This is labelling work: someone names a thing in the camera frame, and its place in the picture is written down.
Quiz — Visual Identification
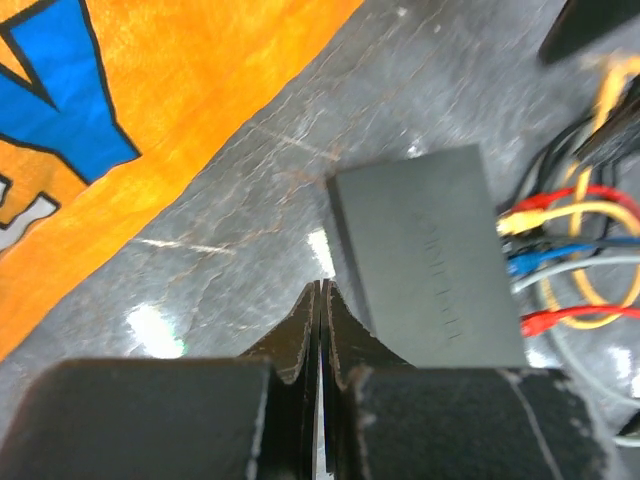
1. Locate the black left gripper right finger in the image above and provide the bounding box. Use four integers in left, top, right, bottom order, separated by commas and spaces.
322, 280, 628, 479

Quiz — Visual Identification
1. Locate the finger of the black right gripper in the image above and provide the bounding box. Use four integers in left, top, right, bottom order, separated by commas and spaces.
538, 0, 639, 64

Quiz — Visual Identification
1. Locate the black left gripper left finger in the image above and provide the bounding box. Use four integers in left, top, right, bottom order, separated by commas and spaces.
1, 282, 320, 479

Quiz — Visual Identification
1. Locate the black ethernet cable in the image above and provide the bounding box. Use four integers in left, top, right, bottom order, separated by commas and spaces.
499, 99, 640, 251

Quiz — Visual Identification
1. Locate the black network switch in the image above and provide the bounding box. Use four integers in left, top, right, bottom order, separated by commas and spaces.
328, 144, 527, 368

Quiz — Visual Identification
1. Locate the blue ethernet cable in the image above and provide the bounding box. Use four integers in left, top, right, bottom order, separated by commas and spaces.
505, 237, 640, 277

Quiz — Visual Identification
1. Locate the yellow ethernet cable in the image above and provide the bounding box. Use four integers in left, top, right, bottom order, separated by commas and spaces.
497, 57, 640, 331

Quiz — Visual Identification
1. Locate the orange Mickey Mouse pillow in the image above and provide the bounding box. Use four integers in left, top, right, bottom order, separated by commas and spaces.
1, 1, 357, 354

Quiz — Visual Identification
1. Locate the red ethernet cable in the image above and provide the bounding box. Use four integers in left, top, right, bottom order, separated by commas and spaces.
509, 184, 640, 337

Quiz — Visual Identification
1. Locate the grey ethernet cable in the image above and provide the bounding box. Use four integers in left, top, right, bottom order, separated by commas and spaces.
512, 257, 640, 449

